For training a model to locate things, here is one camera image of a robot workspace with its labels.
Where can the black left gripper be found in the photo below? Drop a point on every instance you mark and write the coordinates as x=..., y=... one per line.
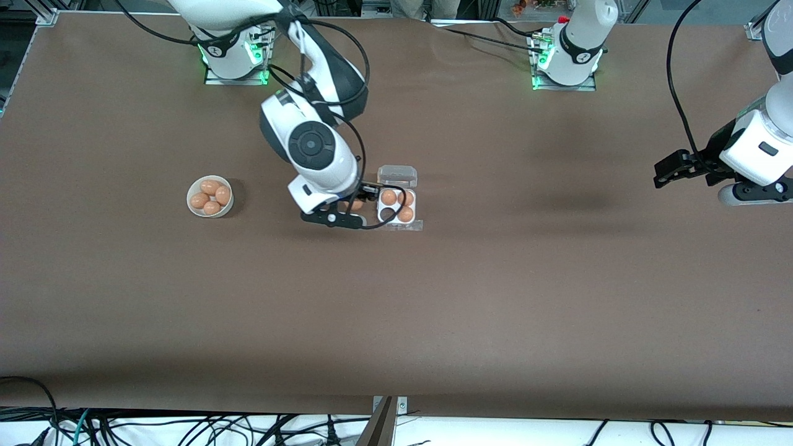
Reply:
x=710, y=153

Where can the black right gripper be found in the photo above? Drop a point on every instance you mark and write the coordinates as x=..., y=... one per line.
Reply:
x=367, y=192

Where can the brown egg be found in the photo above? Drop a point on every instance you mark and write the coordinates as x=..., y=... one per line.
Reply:
x=199, y=200
x=388, y=197
x=223, y=195
x=209, y=186
x=409, y=198
x=356, y=204
x=406, y=214
x=212, y=208

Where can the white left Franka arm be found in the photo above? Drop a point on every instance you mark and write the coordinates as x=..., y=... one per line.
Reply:
x=579, y=43

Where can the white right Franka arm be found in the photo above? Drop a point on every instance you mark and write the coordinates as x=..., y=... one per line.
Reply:
x=328, y=162

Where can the clear plastic egg box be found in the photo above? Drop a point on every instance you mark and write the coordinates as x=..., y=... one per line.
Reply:
x=396, y=176

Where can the white round bowl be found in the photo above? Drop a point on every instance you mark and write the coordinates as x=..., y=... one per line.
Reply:
x=193, y=189

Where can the large table cover sheet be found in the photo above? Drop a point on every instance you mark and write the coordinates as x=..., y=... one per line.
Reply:
x=495, y=297

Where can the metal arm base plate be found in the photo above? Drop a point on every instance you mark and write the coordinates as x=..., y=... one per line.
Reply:
x=585, y=85
x=214, y=79

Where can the small aluminium corner bracket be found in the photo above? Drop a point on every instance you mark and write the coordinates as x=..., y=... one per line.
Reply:
x=756, y=31

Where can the silver metal bracket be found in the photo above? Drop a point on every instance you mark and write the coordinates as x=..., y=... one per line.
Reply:
x=403, y=406

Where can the dark metal camera post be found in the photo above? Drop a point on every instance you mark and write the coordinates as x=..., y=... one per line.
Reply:
x=378, y=430

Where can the aluminium frame rail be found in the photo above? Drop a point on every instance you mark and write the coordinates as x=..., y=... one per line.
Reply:
x=46, y=17

